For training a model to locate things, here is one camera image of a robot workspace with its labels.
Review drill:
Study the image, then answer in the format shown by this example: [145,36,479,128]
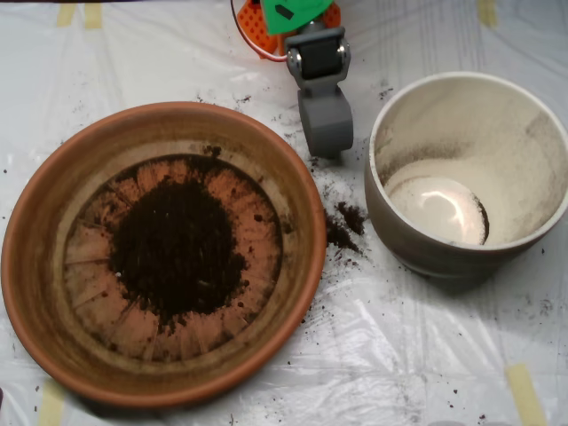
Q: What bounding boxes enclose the red and white servo cable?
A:
[229,0,288,63]

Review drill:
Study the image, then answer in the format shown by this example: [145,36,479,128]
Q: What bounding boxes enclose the clear plastic cover sheet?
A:
[0,0,568,426]

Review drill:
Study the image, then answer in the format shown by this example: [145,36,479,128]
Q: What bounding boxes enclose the terracotta saucer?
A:
[0,100,328,409]

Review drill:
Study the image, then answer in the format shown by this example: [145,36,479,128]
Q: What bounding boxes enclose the dark soil heap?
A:
[108,177,249,329]

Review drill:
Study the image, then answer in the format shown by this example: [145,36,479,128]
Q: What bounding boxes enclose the white ceramic pot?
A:
[363,71,568,281]

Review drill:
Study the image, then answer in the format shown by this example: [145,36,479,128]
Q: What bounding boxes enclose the spilled soil clump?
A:
[326,201,369,256]

